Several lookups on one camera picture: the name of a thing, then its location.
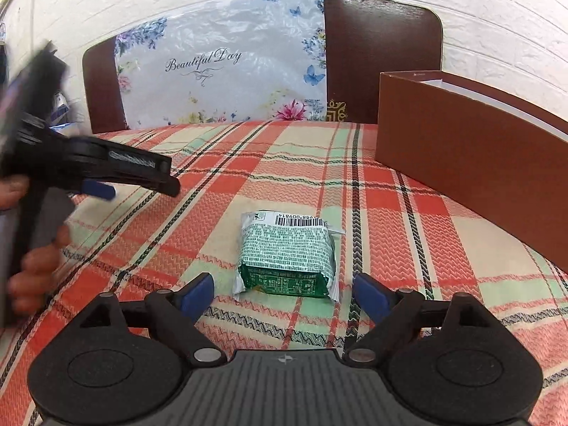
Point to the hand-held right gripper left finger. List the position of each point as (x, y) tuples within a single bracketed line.
[(197, 295)]

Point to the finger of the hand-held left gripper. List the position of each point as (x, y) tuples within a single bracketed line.
[(133, 173), (100, 190)]

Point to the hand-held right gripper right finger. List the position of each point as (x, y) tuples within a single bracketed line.
[(370, 293)]

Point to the green white snack packet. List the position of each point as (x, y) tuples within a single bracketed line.
[(284, 248)]

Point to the brown cardboard box white inside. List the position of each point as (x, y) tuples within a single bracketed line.
[(466, 142)]

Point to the person's left hand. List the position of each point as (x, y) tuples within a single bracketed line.
[(37, 266)]

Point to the floral butterfly plastic sheet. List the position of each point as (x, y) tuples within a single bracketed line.
[(222, 75)]

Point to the red green plaid blanket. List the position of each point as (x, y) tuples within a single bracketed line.
[(310, 173)]

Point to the brown wooden headboard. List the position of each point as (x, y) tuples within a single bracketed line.
[(381, 53)]

